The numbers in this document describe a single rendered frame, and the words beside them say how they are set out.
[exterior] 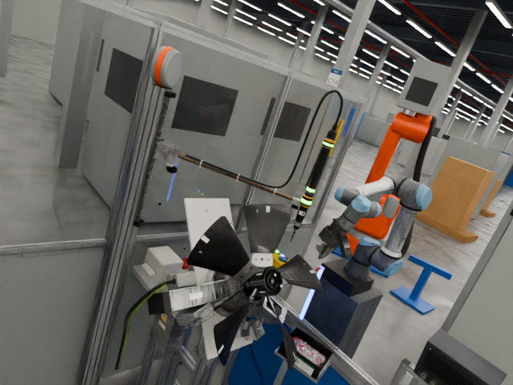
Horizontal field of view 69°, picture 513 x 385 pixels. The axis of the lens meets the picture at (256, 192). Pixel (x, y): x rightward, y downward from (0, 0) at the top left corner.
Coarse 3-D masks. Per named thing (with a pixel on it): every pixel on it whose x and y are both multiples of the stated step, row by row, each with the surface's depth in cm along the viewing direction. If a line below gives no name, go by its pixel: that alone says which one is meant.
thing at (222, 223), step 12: (216, 228) 143; (228, 228) 145; (216, 240) 144; (228, 240) 146; (192, 252) 141; (216, 252) 145; (228, 252) 147; (240, 252) 149; (192, 264) 142; (204, 264) 145; (216, 264) 147; (228, 264) 149; (240, 264) 151
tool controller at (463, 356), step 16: (432, 336) 150; (448, 336) 151; (432, 352) 147; (448, 352) 143; (464, 352) 144; (416, 368) 154; (432, 368) 148; (448, 368) 143; (464, 368) 138; (480, 368) 138; (496, 368) 139; (432, 384) 148; (448, 384) 145; (464, 384) 139; (480, 384) 135; (496, 384) 133
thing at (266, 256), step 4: (252, 256) 163; (256, 256) 162; (260, 256) 162; (264, 256) 162; (268, 256) 162; (272, 256) 162; (252, 260) 161; (256, 260) 161; (260, 260) 161; (264, 260) 161; (268, 260) 161; (272, 260) 161; (256, 264) 161; (260, 264) 160; (264, 264) 160; (268, 264) 160; (272, 264) 160
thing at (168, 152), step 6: (162, 138) 163; (156, 144) 159; (162, 144) 158; (168, 144) 159; (174, 144) 162; (156, 150) 159; (162, 150) 158; (168, 150) 158; (174, 150) 157; (180, 150) 161; (156, 156) 159; (162, 156) 159; (168, 156) 158; (174, 156) 158; (168, 162) 159; (174, 162) 159
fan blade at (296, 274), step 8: (296, 256) 185; (288, 264) 178; (296, 264) 180; (280, 272) 170; (288, 272) 171; (296, 272) 174; (304, 272) 177; (288, 280) 165; (296, 280) 168; (304, 280) 171; (312, 280) 175; (312, 288) 171; (320, 288) 175
